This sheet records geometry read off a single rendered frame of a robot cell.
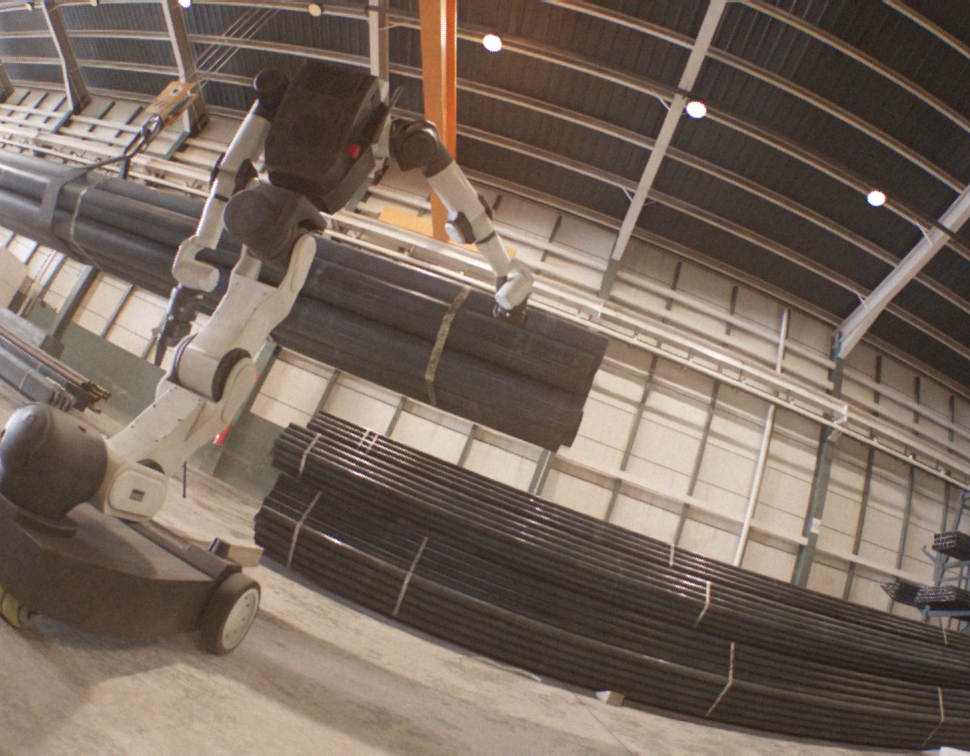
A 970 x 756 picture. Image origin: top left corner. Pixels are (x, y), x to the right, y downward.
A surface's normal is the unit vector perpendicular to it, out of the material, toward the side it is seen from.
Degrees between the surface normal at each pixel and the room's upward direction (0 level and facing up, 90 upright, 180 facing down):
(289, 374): 90
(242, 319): 84
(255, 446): 90
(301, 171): 118
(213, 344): 70
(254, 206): 103
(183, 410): 56
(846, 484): 90
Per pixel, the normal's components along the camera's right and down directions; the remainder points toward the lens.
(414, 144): 0.05, 0.61
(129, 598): 0.90, 0.24
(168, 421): 0.22, -0.77
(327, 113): 0.00, 0.17
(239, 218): -0.06, -0.13
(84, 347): 0.04, -0.33
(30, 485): 0.63, -0.03
